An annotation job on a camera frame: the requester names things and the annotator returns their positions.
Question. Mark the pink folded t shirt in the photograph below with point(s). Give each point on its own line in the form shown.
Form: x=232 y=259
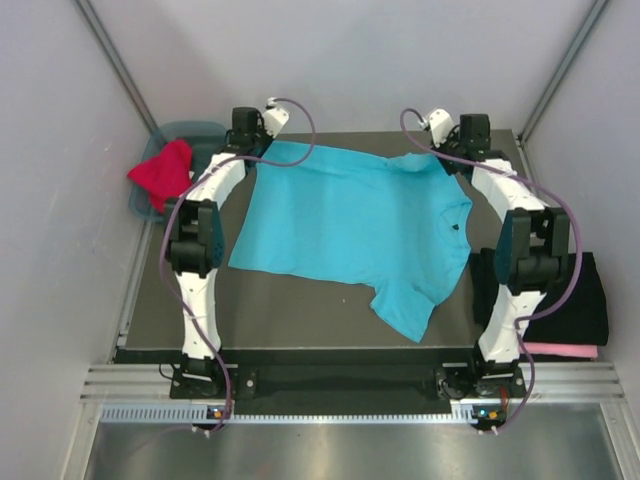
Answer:
x=562 y=350

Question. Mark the cyan t shirt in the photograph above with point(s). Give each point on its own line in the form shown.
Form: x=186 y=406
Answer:
x=397 y=225

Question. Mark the left aluminium corner post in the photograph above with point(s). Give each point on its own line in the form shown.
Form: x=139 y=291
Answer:
x=95 y=25

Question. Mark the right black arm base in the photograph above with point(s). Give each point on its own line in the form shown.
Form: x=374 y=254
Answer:
x=475 y=380

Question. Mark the red t shirt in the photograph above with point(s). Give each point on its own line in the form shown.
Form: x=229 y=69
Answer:
x=166 y=175

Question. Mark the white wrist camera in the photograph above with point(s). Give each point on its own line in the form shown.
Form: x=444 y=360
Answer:
x=275 y=117
x=439 y=124

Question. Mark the aluminium corner post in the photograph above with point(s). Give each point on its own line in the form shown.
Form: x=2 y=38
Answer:
x=95 y=25
x=568 y=59

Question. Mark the black folded t shirt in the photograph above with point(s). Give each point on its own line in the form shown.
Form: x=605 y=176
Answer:
x=581 y=320

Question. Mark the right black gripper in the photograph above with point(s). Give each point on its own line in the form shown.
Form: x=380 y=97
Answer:
x=451 y=138

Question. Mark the aluminium front rail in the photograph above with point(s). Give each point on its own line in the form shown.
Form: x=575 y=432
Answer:
x=551 y=382

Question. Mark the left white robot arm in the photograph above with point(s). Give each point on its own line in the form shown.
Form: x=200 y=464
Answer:
x=195 y=246

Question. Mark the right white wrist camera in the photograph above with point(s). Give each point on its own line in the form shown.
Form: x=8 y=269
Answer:
x=439 y=124

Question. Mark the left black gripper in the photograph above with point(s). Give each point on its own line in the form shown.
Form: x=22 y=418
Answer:
x=261 y=129

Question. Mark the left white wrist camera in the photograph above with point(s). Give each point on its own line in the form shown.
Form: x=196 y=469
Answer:
x=275 y=117

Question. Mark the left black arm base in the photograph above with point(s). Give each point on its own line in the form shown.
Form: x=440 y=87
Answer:
x=200 y=382

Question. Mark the right aluminium corner post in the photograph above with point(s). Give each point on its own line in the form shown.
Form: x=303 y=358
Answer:
x=568 y=59

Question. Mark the teal plastic basket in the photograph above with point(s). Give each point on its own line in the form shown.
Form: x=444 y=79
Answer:
x=205 y=138

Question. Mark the grey slotted cable duct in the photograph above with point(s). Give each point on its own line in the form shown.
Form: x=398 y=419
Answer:
x=207 y=415

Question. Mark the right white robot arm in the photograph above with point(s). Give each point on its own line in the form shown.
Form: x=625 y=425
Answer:
x=531 y=254

